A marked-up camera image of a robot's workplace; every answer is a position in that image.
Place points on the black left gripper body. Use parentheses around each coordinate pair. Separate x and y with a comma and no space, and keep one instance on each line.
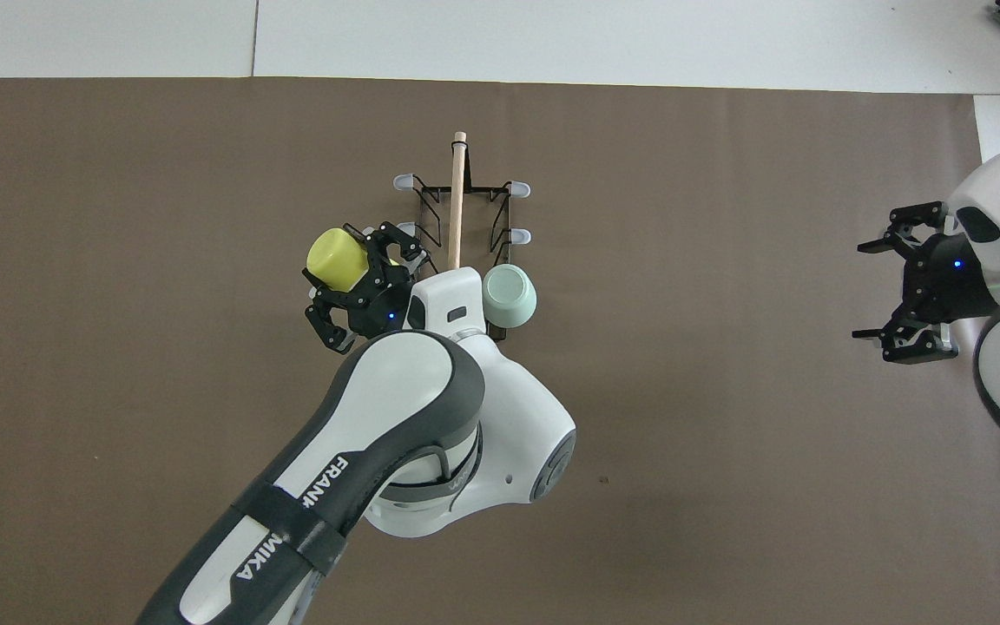
(378,304)

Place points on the brown paper mat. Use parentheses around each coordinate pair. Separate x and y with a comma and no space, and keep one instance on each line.
(726,434)

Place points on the pale green plastic cup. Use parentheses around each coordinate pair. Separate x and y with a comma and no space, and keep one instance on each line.
(509,295)

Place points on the yellow plastic cup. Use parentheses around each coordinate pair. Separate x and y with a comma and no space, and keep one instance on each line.
(335,259)

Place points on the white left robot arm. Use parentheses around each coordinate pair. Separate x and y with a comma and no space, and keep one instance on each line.
(396,408)

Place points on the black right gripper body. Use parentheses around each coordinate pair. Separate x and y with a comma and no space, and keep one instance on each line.
(947,278)

